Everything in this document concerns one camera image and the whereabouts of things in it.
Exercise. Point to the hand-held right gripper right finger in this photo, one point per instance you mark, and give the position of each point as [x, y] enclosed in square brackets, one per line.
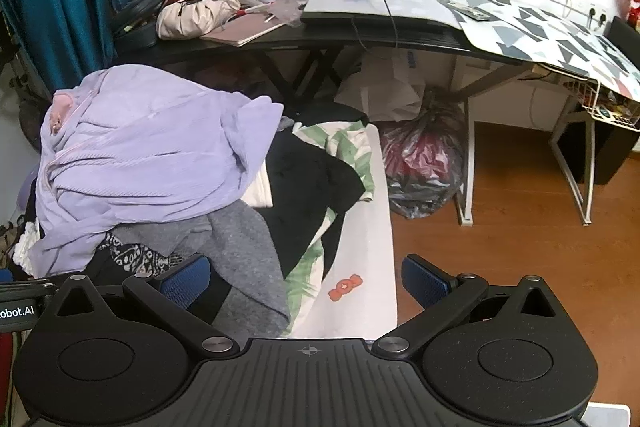
[425, 279]

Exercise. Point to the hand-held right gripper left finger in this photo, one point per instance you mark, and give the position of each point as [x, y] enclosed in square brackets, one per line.
[187, 279]

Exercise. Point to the lavender ribbed cardigan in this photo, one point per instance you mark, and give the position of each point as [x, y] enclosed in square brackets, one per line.
[150, 147]

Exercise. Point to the clear plastic bag of clothes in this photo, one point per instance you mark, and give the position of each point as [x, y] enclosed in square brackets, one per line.
[425, 157]

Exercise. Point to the black and white patterned cloth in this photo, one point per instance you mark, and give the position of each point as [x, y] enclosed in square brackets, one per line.
[135, 259]

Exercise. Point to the white blanket with orange print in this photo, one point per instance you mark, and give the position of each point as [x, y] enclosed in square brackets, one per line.
[370, 247]

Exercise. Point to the grey garment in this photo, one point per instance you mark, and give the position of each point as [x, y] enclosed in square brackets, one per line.
[245, 247]

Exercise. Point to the cream cloth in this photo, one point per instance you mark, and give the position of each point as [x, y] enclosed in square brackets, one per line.
[257, 192]

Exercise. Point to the white desk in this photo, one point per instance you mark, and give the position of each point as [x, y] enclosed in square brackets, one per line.
[470, 157]

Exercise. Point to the black garment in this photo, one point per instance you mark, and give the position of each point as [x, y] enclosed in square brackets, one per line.
[305, 187]

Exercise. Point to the green leaf-print sheet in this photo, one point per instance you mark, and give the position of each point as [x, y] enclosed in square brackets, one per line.
[350, 147]

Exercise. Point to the white plastic bag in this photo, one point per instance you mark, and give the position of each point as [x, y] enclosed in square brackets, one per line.
[390, 97]

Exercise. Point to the black bag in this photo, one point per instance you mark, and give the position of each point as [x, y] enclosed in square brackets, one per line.
[135, 32]

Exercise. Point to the pink notebook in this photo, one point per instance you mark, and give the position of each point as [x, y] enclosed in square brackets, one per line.
[245, 29]

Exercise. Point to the black desk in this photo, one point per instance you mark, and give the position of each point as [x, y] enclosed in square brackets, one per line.
[300, 42]

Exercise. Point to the beige pouch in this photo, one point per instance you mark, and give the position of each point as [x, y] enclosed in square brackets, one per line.
[195, 12]

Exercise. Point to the grey smartphone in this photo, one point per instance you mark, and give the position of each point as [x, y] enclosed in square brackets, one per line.
[470, 13]

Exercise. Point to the geometric patterned tablecloth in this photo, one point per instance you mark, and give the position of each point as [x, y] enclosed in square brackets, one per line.
[540, 32]

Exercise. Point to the crumpled clear plastic wrap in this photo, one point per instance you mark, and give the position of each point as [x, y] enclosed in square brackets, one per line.
[287, 9]

